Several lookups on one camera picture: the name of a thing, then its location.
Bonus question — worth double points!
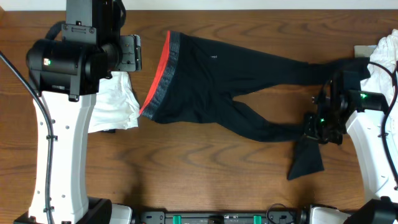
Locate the black leggings with red waistband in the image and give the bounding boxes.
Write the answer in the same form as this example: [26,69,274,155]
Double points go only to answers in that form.
[140,30,370,180]

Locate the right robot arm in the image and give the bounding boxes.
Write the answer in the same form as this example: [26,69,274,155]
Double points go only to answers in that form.
[300,72,397,223]

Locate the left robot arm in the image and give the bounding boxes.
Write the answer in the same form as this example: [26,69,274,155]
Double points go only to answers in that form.
[16,0,142,223]

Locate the folded white garment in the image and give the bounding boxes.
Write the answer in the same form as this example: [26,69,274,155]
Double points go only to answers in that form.
[88,72,140,133]

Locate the crumpled white shirt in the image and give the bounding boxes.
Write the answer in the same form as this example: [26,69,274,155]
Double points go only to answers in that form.
[360,29,398,125]

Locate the grey cloth piece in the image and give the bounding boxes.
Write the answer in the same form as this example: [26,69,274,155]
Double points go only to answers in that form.
[354,45,377,58]

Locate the folded black garment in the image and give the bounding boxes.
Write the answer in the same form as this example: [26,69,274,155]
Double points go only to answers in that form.
[100,129,116,133]

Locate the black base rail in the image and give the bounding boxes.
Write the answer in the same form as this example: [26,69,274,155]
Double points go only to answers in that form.
[135,203,310,224]

